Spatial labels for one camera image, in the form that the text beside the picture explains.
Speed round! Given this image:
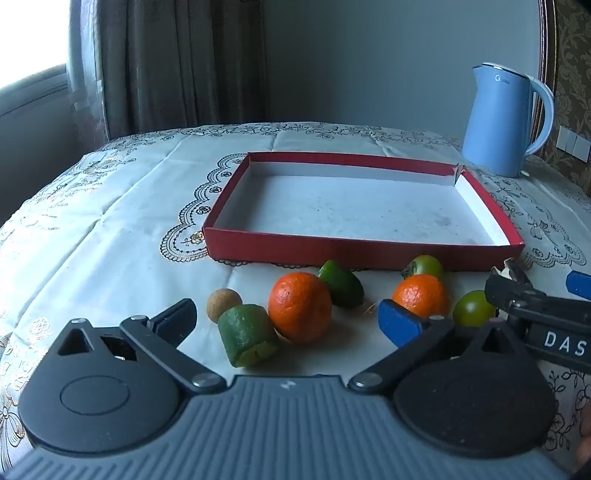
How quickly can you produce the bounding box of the green cucumber chunk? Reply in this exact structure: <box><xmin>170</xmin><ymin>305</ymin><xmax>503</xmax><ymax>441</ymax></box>
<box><xmin>218</xmin><ymin>304</ymin><xmax>280</xmax><ymax>368</ymax></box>

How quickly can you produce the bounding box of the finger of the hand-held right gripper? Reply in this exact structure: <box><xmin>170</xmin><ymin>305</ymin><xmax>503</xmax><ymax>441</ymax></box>
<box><xmin>566</xmin><ymin>270</ymin><xmax>591</xmax><ymax>302</ymax></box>
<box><xmin>484</xmin><ymin>267</ymin><xmax>546</xmax><ymax>319</ymax></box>

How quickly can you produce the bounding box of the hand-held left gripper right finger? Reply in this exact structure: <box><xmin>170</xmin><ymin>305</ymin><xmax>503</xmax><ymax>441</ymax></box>
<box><xmin>348</xmin><ymin>298</ymin><xmax>527</xmax><ymax>396</ymax></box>

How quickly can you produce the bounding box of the large orange tangerine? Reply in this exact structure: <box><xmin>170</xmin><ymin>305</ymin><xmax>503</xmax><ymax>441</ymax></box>
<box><xmin>268</xmin><ymin>272</ymin><xmax>333</xmax><ymax>343</ymax></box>

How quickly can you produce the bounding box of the embroidered white tablecloth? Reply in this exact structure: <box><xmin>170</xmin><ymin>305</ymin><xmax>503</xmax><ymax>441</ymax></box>
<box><xmin>0</xmin><ymin>122</ymin><xmax>591</xmax><ymax>480</ymax></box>

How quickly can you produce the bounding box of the green tomato with calyx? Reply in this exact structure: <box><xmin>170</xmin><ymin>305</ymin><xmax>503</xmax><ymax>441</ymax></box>
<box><xmin>401</xmin><ymin>255</ymin><xmax>445</xmax><ymax>283</ymax></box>

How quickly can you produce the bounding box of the red shallow cardboard box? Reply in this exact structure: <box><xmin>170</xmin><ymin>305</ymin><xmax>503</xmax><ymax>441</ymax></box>
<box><xmin>202</xmin><ymin>152</ymin><xmax>526</xmax><ymax>273</ymax></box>

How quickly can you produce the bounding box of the brown curtain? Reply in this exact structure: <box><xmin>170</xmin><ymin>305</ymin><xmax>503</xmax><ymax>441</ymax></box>
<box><xmin>95</xmin><ymin>0</ymin><xmax>269</xmax><ymax>139</ymax></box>

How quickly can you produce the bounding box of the brown longan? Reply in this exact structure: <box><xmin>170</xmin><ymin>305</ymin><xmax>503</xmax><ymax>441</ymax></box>
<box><xmin>206</xmin><ymin>288</ymin><xmax>243</xmax><ymax>322</ymax></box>

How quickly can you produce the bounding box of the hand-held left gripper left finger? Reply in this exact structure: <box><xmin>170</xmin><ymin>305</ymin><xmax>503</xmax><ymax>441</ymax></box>
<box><xmin>58</xmin><ymin>298</ymin><xmax>227</xmax><ymax>396</ymax></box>

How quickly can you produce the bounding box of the sheer pale curtain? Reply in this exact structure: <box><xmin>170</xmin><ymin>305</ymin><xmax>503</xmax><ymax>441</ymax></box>
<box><xmin>67</xmin><ymin>0</ymin><xmax>109</xmax><ymax>153</ymax></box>

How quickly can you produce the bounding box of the small orange tangerine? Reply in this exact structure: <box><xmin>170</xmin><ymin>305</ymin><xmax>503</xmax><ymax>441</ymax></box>
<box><xmin>392</xmin><ymin>274</ymin><xmax>451</xmax><ymax>319</ymax></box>

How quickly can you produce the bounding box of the green cucumber end piece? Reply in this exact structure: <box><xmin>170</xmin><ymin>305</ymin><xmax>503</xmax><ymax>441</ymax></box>
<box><xmin>318</xmin><ymin>260</ymin><xmax>365</xmax><ymax>309</ymax></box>

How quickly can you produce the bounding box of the white wall switch panel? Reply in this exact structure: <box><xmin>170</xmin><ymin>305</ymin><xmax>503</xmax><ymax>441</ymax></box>
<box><xmin>557</xmin><ymin>124</ymin><xmax>591</xmax><ymax>163</ymax></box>

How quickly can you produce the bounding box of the dark wooden curved frame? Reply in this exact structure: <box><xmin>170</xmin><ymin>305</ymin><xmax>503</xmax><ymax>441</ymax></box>
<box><xmin>536</xmin><ymin>0</ymin><xmax>561</xmax><ymax>153</ymax></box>

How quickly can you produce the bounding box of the light blue electric kettle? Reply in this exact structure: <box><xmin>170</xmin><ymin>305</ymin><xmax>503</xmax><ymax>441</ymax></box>
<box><xmin>462</xmin><ymin>62</ymin><xmax>555</xmax><ymax>178</ymax></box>

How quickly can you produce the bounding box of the window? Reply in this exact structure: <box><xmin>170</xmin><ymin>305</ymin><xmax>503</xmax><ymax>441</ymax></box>
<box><xmin>0</xmin><ymin>0</ymin><xmax>70</xmax><ymax>93</ymax></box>

